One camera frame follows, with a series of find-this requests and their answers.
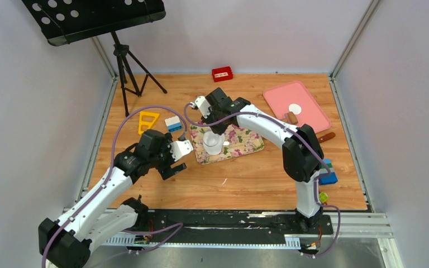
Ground floral yellow tray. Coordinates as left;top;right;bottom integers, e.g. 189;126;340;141
189;125;264;165

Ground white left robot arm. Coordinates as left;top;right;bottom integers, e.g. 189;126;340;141
38;130;193;267

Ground white dough ball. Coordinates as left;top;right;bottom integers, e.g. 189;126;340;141
203;141;224;155

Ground black music stand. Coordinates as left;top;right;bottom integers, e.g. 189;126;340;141
23;0;168;115

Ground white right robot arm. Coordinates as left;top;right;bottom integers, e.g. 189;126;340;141
194;88;324;233

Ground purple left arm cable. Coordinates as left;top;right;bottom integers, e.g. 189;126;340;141
41;105;189;268

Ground metal scraper wooden handle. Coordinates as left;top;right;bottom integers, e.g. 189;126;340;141
318;132;336;143

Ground wooden rolling pin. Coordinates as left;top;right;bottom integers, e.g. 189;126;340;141
283;112;298;125

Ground pink tray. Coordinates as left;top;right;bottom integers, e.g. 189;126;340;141
263;81;331;133

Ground small green toy block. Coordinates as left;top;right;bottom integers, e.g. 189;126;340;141
318;192;329;204

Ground white and blue toy block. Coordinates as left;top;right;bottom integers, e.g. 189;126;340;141
164;116;183;133

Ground yellow triangular toy block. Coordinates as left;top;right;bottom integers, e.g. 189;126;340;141
138;111;160;135

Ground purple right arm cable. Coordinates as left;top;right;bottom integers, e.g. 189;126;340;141
183;103;342;259

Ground blue green stacked blocks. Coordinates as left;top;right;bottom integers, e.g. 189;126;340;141
318;159;338;185

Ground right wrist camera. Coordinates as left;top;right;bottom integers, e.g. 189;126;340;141
194;96;211;118

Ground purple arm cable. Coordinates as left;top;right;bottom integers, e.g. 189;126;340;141
183;103;342;259
41;105;189;268

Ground red toy block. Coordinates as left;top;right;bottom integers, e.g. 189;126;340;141
211;66;233;83

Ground flat white dough wrapper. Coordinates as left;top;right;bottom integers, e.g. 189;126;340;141
288;103;302;115

